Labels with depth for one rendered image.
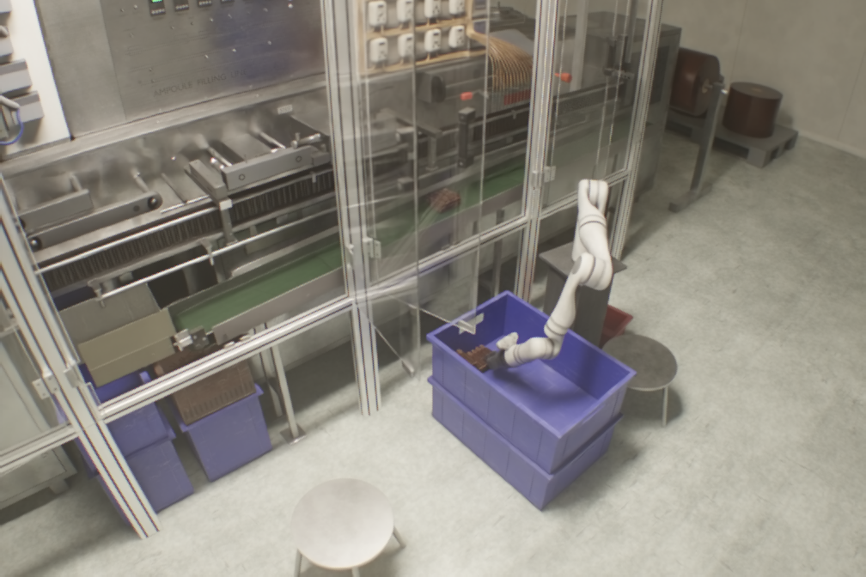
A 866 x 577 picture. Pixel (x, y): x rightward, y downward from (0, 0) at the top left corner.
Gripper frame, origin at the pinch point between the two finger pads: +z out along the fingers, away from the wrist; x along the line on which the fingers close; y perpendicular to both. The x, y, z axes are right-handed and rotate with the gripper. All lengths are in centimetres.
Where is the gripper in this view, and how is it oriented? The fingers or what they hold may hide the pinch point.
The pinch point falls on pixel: (483, 357)
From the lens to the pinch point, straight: 217.2
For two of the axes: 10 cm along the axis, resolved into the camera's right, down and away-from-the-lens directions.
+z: -4.6, 3.0, 8.4
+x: 7.6, -3.5, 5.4
